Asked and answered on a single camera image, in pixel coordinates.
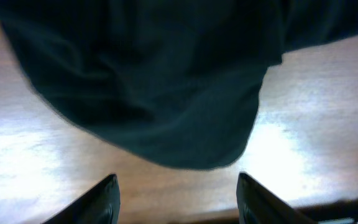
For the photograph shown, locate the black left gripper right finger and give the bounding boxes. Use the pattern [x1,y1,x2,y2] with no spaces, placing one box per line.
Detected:
[236,172,316,224]

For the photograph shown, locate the black t-shirt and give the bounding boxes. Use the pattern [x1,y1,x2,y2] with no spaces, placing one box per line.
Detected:
[0,0,358,170]

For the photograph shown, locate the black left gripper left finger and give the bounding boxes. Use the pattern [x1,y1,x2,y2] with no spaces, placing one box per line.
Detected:
[42,174,121,224]

